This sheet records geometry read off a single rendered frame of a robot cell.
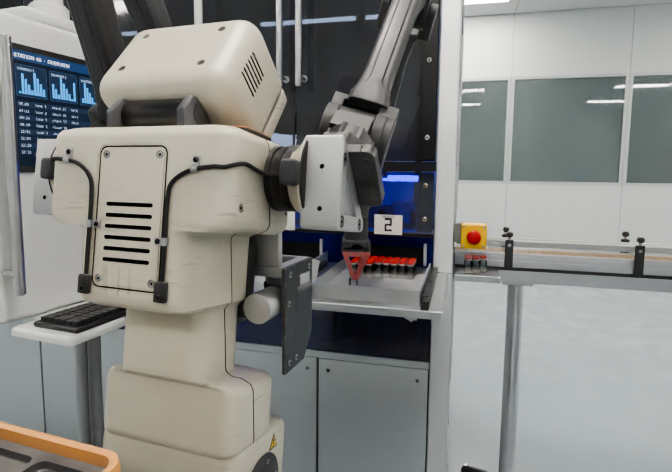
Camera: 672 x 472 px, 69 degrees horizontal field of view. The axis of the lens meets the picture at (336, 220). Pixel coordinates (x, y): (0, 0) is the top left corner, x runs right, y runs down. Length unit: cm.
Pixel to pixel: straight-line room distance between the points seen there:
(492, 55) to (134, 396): 578
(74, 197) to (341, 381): 115
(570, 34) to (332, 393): 532
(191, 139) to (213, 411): 35
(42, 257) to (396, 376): 106
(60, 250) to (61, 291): 11
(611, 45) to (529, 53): 84
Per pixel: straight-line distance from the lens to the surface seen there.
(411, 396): 162
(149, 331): 71
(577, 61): 629
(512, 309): 167
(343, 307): 113
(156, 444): 77
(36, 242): 147
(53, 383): 224
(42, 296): 150
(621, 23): 646
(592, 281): 165
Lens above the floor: 119
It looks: 6 degrees down
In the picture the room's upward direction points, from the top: 1 degrees clockwise
